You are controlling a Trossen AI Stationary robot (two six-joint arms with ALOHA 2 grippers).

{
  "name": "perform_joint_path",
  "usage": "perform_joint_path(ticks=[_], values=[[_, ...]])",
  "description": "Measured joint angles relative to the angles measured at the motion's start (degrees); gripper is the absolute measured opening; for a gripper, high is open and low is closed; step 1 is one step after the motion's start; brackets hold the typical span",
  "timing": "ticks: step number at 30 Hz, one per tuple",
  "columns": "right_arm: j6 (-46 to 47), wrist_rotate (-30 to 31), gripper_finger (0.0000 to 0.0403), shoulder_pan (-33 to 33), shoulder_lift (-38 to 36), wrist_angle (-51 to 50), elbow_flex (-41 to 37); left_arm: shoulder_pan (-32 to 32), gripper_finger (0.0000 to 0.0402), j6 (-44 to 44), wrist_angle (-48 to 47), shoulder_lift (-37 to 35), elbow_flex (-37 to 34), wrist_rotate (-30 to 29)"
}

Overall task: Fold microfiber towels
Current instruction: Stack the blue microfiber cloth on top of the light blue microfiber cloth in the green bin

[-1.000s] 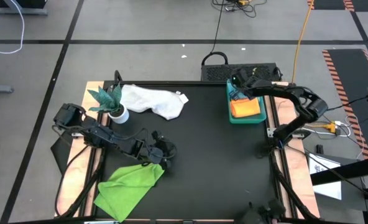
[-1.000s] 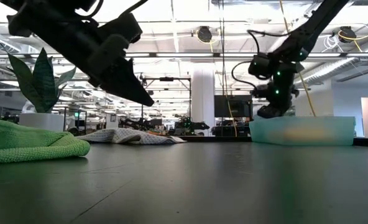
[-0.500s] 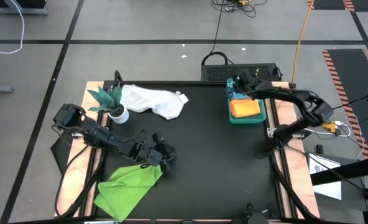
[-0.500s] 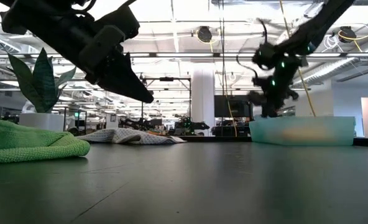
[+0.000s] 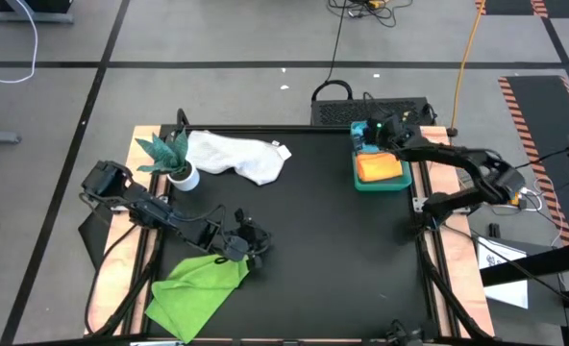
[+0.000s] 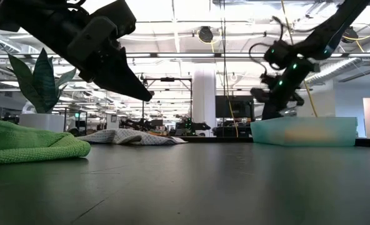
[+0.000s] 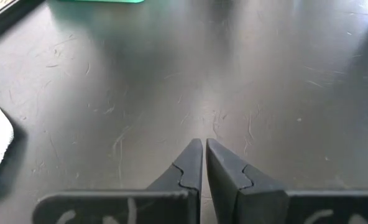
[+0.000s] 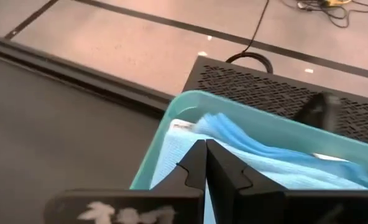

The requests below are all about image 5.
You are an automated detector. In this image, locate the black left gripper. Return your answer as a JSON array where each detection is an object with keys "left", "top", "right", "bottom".
[{"left": 219, "top": 207, "right": 272, "bottom": 270}]

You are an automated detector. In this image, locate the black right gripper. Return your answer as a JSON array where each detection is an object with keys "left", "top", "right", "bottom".
[{"left": 355, "top": 114, "right": 413, "bottom": 150}]

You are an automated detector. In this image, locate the bright blue microfiber towel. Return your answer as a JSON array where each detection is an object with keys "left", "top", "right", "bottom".
[{"left": 351, "top": 121, "right": 378, "bottom": 154}]

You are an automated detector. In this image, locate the orange microfiber towel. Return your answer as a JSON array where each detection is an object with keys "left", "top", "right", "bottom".
[{"left": 355, "top": 152, "right": 405, "bottom": 183}]

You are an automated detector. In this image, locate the teal plastic bin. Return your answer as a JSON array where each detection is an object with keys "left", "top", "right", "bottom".
[{"left": 350, "top": 120, "right": 413, "bottom": 192}]

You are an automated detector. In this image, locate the grey waffle weave towel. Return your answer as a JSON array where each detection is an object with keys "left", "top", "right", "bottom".
[{"left": 186, "top": 130, "right": 293, "bottom": 187}]

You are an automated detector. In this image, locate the lime green microfiber towel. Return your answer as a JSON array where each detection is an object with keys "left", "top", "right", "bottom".
[{"left": 144, "top": 254, "right": 251, "bottom": 344}]

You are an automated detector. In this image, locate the black computer case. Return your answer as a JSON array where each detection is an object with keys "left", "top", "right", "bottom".
[{"left": 309, "top": 95, "right": 438, "bottom": 127}]

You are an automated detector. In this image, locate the fake plant in white pot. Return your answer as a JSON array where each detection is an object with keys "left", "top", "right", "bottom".
[{"left": 135, "top": 128, "right": 201, "bottom": 193}]

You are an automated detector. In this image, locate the wooden side board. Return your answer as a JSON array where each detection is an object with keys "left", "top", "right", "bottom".
[
  {"left": 418, "top": 125, "right": 496, "bottom": 337},
  {"left": 85, "top": 125, "right": 163, "bottom": 336}
]

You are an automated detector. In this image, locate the black flat sheet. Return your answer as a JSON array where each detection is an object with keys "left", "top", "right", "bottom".
[{"left": 77, "top": 206, "right": 117, "bottom": 268}]

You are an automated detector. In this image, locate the black hazard striped mat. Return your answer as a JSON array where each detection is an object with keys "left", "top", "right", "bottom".
[
  {"left": 475, "top": 0, "right": 550, "bottom": 19},
  {"left": 498, "top": 75, "right": 569, "bottom": 246}
]

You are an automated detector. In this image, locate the white printed sign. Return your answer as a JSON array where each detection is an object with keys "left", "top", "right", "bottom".
[{"left": 476, "top": 236, "right": 530, "bottom": 309}]

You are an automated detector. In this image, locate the black table frame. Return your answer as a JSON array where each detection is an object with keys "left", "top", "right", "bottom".
[{"left": 83, "top": 123, "right": 497, "bottom": 346}]

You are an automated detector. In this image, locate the black looped power cable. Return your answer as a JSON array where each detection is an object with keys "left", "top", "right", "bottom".
[{"left": 311, "top": 0, "right": 355, "bottom": 102}]

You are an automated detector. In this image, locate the black cable bundle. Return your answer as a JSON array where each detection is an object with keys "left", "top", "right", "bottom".
[{"left": 327, "top": 0, "right": 414, "bottom": 29}]

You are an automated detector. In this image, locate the yellow extension cable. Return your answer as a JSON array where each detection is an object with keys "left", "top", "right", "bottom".
[{"left": 450, "top": 0, "right": 486, "bottom": 131}]

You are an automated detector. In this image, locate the white cable bundle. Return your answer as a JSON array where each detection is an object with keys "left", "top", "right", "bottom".
[{"left": 476, "top": 185, "right": 546, "bottom": 212}]

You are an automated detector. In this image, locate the black frame beam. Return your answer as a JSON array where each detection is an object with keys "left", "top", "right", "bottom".
[{"left": 480, "top": 238, "right": 569, "bottom": 288}]

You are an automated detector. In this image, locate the white floor cable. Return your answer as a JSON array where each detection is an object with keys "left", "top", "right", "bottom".
[{"left": 0, "top": 0, "right": 39, "bottom": 86}]

